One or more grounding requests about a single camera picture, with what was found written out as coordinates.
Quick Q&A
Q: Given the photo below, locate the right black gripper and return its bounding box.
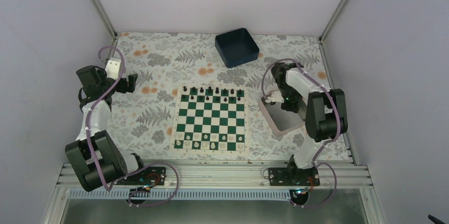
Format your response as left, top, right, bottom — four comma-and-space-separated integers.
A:
277, 84, 302, 113

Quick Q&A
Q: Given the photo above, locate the metal tray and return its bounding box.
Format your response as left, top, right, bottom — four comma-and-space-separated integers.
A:
258, 97, 307, 136

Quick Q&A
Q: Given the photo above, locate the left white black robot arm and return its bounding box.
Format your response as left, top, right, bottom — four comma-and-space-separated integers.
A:
65, 61, 148, 192

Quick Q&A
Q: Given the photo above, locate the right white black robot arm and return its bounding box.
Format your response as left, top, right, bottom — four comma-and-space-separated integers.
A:
266, 60, 348, 185

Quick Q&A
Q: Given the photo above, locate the green white chess board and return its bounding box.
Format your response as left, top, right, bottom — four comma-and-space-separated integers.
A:
169, 85, 250, 156

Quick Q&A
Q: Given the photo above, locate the floral patterned table mat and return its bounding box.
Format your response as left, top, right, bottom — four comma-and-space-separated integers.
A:
108, 33, 328, 160

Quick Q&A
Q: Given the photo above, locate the dark blue square bin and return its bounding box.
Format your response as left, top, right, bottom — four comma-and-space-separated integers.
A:
215, 28, 260, 68

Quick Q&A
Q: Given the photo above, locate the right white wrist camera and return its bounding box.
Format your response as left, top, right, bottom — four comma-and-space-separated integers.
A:
264, 91, 285, 105

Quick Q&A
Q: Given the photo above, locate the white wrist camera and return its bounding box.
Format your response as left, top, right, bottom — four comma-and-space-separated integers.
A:
105, 58, 121, 80
264, 91, 285, 105

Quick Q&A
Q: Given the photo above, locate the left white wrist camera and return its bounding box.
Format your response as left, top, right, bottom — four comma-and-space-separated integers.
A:
105, 58, 121, 80

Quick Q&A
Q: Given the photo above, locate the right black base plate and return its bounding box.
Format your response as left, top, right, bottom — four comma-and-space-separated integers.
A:
268, 167, 320, 187

